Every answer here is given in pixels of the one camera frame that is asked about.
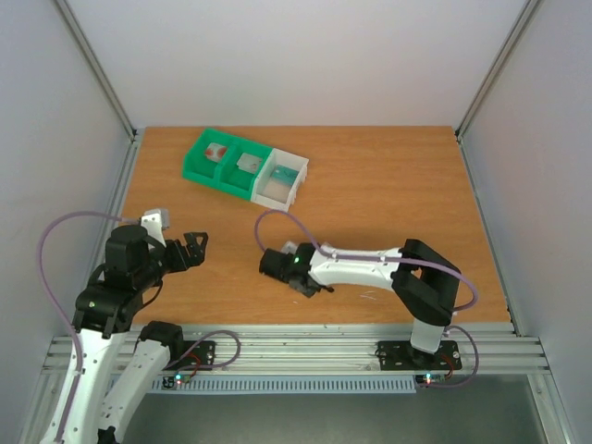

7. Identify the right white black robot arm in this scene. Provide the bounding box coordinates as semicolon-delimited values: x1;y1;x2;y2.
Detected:
259;240;460;367

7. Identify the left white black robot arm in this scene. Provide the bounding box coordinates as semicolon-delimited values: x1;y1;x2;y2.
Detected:
42;217;208;443

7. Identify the card with red circles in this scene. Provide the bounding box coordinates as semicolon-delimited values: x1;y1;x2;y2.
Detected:
203;142;228;163

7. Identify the teal card in bin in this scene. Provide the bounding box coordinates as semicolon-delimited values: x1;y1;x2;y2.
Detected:
271;165;300;187

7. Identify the grey card in bin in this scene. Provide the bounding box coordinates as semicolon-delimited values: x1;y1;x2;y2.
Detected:
237;153;263;174

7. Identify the green bin middle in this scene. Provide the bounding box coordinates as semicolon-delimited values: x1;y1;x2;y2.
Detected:
218;137;272;201

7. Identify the green bin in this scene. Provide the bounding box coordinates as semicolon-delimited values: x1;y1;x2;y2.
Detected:
218;137;272;201
181;128;240;188

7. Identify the white bin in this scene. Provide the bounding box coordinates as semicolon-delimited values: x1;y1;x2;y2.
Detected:
251;148;309;211

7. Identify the green bin far left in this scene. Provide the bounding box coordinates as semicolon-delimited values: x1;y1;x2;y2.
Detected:
181;128;240;188

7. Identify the left controller board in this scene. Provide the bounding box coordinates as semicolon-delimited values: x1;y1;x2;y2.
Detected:
161;374;191;390

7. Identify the controller board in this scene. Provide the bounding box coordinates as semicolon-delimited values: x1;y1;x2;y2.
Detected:
415;373;448;386
161;374;191;390

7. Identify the right controller board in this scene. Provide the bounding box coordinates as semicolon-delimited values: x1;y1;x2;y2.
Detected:
415;373;448;386

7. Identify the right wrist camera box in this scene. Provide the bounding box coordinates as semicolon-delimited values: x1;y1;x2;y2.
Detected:
281;240;299;254

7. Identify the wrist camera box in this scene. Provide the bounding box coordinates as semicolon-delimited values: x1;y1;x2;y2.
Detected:
140;208;170;230
281;240;299;254

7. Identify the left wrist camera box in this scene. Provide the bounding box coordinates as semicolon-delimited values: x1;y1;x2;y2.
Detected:
140;208;170;230

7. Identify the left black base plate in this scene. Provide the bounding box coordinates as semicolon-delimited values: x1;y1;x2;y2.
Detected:
166;340;216;371

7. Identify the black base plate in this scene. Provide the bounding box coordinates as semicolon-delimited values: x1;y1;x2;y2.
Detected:
375;340;463;371
166;340;216;371

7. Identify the grey slotted cable duct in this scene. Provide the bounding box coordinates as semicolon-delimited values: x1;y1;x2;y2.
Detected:
148;375;416;396

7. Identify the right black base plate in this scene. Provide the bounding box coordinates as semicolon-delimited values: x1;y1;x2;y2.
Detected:
375;340;463;371

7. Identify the left aluminium frame post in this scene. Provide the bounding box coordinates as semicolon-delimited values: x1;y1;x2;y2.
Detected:
52;0;138;142

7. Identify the aluminium frame post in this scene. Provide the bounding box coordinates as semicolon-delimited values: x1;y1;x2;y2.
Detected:
454;0;543;144
52;0;138;142

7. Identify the right aluminium frame post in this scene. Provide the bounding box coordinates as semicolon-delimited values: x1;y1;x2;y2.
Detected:
454;0;543;144

